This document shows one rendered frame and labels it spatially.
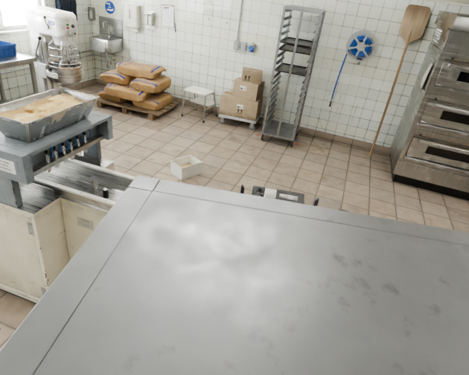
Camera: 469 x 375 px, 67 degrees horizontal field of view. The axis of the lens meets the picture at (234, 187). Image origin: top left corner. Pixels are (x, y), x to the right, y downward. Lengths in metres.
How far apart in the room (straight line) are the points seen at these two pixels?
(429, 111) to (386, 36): 1.37
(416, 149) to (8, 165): 4.24
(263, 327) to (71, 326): 0.14
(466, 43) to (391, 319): 4.44
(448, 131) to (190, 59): 3.96
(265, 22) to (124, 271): 5.56
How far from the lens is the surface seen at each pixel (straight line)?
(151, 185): 0.43
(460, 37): 4.68
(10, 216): 2.34
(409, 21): 5.56
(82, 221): 2.25
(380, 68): 5.66
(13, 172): 2.09
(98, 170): 2.41
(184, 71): 6.37
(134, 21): 6.59
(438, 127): 4.78
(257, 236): 0.37
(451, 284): 0.40
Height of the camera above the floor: 2.04
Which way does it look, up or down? 30 degrees down
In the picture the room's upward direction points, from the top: 8 degrees clockwise
